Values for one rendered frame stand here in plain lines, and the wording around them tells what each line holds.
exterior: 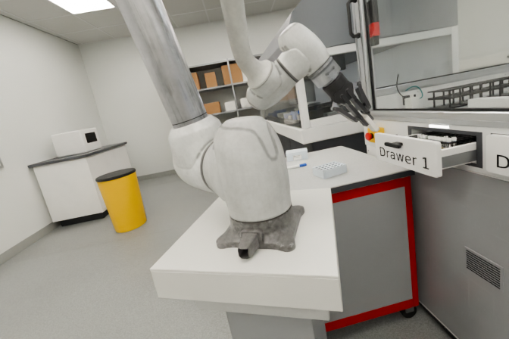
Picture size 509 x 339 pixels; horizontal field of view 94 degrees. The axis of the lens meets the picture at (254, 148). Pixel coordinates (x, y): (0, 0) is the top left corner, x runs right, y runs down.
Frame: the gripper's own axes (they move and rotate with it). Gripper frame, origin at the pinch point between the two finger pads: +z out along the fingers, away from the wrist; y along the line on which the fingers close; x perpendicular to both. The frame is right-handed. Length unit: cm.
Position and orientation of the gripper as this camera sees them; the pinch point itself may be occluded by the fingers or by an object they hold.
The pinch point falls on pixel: (369, 122)
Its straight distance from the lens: 90.4
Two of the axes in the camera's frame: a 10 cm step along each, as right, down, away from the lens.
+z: 7.1, 6.7, 1.9
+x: -1.2, -1.6, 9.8
